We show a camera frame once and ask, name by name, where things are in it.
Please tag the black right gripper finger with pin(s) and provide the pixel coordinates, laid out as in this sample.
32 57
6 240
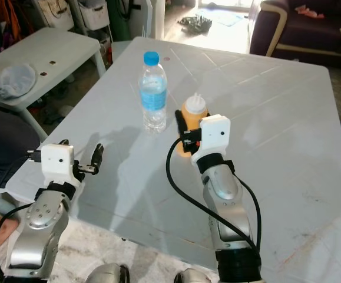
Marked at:
180 124

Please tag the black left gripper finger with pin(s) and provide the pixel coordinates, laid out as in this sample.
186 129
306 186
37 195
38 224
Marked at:
64 142
98 154

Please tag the orange sauce squeeze bottle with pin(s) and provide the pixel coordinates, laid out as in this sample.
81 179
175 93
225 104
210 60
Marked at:
194 115

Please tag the clear water bottle blue cap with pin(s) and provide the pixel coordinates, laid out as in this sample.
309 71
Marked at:
152 94

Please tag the grey cloth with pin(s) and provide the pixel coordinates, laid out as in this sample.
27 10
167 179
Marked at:
17 81

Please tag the small white plastic table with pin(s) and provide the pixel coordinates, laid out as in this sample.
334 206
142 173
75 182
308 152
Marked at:
58 50

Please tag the camouflage cloth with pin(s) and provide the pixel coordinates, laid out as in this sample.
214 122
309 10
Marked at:
195 23

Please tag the white storage bin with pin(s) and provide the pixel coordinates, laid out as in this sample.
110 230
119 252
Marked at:
95 15
56 15

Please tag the dark purple sofa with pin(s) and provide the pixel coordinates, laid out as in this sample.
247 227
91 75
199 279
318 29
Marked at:
305 32

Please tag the pink item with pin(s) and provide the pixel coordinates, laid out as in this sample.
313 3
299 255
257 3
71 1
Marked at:
310 12

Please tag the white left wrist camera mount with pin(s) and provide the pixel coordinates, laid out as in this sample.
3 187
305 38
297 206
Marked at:
57 160

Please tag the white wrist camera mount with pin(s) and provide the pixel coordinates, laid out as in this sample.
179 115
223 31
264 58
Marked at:
57 160
214 132

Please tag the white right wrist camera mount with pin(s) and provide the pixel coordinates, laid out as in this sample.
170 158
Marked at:
214 132

